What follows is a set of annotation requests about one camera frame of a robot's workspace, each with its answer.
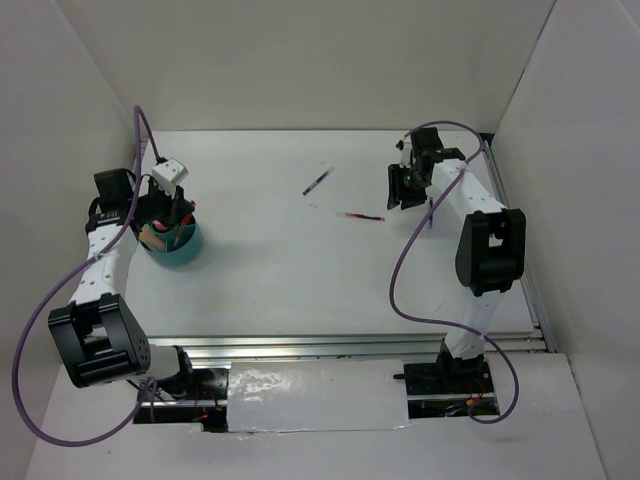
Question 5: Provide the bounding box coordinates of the red clear pen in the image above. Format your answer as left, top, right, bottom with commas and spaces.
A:
336, 211, 386, 222

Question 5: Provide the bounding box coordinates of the black thin pen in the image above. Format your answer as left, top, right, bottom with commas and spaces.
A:
302, 166, 334, 196

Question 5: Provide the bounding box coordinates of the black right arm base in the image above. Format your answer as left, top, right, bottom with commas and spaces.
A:
393, 351, 494, 396

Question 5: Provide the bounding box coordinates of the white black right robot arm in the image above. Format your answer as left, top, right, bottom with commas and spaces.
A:
387, 122, 526, 392

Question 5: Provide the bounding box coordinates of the orange pink highlighter marker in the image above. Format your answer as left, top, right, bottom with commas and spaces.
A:
138, 225, 166, 252

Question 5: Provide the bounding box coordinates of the teal round desk organizer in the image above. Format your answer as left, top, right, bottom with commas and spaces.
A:
139, 215, 204, 268

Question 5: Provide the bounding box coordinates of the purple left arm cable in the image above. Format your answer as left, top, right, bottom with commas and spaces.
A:
10, 104, 169, 446

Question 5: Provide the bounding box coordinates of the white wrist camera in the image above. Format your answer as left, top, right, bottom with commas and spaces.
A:
151, 158, 189, 198
396, 138, 413, 168

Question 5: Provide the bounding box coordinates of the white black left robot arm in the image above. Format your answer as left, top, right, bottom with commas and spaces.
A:
48, 160, 195, 388

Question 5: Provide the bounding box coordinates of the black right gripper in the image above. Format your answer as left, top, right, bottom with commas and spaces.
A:
386, 163, 429, 210

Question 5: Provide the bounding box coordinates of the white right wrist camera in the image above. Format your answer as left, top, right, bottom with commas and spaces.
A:
396, 138, 413, 168

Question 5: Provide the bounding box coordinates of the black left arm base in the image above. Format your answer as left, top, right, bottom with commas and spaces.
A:
157, 348, 229, 404

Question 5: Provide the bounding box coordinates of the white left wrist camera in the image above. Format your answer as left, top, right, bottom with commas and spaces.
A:
151, 158, 189, 198

